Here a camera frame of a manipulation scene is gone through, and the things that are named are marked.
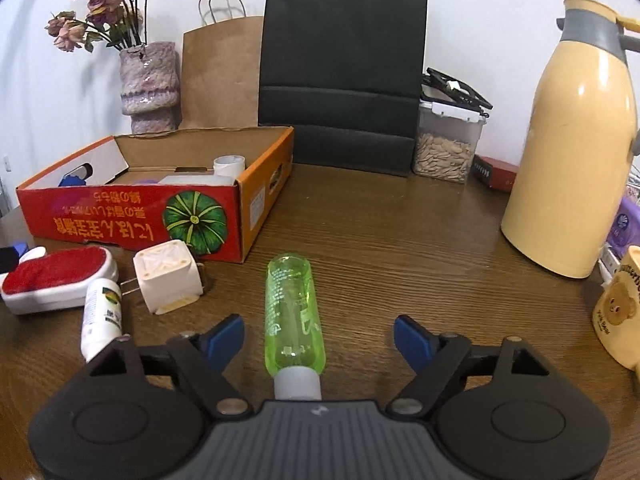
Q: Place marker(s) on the white round cap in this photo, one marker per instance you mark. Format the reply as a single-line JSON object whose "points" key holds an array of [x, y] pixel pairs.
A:
{"points": [[229, 165]]}

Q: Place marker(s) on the yellow thermos jug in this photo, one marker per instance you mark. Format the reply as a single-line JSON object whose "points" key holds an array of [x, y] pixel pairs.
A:
{"points": [[570, 160]]}

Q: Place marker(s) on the pink marbled vase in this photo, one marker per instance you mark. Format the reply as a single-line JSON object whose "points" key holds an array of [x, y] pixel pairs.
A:
{"points": [[149, 85]]}

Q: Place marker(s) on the black plastic frame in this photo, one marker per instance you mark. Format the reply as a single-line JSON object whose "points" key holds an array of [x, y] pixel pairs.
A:
{"points": [[460, 87]]}

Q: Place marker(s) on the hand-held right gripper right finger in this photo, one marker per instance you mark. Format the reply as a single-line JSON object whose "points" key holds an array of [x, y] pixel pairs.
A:
{"points": [[412, 342]]}

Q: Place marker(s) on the cream cube plug adapter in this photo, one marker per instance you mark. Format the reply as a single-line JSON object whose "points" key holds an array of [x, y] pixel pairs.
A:
{"points": [[167, 277]]}

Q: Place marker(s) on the clear seed container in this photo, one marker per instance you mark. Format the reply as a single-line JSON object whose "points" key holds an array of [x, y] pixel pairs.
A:
{"points": [[445, 150]]}

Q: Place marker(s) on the red cardboard box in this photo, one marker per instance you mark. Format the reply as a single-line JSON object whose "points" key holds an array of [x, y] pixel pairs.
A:
{"points": [[125, 220]]}

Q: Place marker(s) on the purple tissue pack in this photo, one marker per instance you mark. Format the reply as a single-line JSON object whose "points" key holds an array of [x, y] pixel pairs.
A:
{"points": [[627, 230]]}

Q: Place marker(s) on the black paper bag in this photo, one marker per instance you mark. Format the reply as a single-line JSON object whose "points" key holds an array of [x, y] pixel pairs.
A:
{"points": [[342, 60]]}

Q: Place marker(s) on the red lint brush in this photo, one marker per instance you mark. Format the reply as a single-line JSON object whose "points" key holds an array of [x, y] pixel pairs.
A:
{"points": [[60, 272]]}

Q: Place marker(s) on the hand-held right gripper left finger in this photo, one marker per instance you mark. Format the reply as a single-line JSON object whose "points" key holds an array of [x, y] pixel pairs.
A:
{"points": [[225, 337]]}

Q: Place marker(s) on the small white bottle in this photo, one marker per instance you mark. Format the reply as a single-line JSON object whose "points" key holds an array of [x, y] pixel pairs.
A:
{"points": [[102, 320]]}

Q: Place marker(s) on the brown paper bag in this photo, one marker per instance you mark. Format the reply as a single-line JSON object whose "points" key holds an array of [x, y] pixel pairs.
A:
{"points": [[222, 75]]}

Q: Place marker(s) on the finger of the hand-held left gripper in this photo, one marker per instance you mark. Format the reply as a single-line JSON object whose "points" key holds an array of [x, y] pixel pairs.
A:
{"points": [[9, 260]]}

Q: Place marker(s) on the dried pink roses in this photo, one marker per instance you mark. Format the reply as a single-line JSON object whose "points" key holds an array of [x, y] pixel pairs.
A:
{"points": [[100, 5]]}

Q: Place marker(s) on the green spray bottle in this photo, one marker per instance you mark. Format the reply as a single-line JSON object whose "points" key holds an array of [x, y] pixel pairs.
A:
{"points": [[292, 310]]}

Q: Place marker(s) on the yellow bear mug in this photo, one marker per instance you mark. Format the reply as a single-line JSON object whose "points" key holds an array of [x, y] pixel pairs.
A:
{"points": [[620, 310]]}

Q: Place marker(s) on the small red box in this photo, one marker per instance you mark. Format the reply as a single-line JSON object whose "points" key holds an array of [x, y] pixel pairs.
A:
{"points": [[497, 172]]}

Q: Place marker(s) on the blue ridged cap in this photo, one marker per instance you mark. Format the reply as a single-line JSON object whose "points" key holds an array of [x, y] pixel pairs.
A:
{"points": [[70, 180]]}

